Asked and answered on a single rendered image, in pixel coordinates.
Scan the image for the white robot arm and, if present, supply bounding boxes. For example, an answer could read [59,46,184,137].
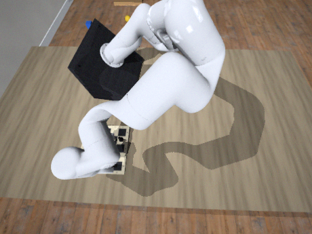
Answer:
[51,0,225,180]

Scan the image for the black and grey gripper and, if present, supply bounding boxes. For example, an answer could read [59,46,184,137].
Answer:
[97,164,118,174]

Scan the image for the black and cream chessboard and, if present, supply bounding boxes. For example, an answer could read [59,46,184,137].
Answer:
[108,125,130,174]

